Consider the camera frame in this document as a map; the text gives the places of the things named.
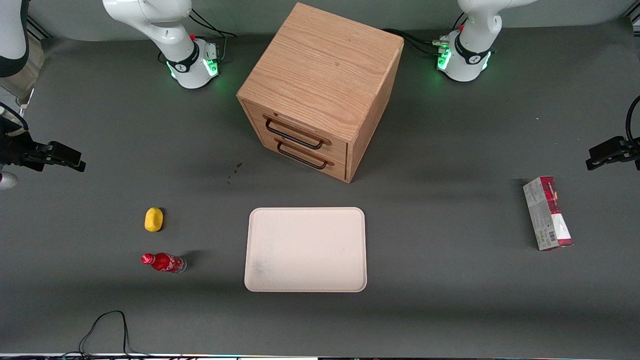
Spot cream plastic tray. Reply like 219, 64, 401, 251
244, 207, 368, 293

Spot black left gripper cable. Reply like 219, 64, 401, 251
625, 95, 640, 147

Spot black arm base cables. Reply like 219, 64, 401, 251
382, 12, 468, 58
159, 7, 238, 63

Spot thin black looped cable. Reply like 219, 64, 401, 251
60, 310, 151, 359

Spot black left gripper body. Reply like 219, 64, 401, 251
620, 137, 640, 171

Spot beige chair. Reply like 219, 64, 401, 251
0, 36, 47, 117

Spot red coke bottle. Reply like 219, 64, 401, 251
141, 252, 187, 274

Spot yellow lemon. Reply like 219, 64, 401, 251
144, 207, 165, 233

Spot red and grey carton box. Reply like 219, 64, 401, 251
522, 176, 574, 251

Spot black right arm base cables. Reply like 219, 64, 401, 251
159, 7, 238, 63

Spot black metal drawer handle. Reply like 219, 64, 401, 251
275, 137, 335, 170
263, 114, 332, 150

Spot black left arm base cables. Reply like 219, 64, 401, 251
382, 12, 468, 58

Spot wooden drawer front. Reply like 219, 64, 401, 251
246, 101, 349, 163
262, 133, 348, 181

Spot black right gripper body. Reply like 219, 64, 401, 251
0, 129, 39, 170

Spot wooden drawer cabinet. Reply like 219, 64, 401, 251
236, 2, 405, 184

